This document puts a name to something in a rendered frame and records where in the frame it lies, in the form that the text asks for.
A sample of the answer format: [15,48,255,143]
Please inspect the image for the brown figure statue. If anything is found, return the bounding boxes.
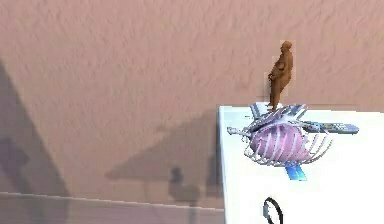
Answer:
[267,40,295,113]

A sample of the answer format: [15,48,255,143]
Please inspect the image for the pink white ribbed sculpture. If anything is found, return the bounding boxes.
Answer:
[227,103,334,168]

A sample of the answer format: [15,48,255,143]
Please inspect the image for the black ring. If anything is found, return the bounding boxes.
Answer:
[262,197,285,224]

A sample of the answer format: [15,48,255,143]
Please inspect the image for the grey remote control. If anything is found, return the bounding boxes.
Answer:
[300,121,360,136]

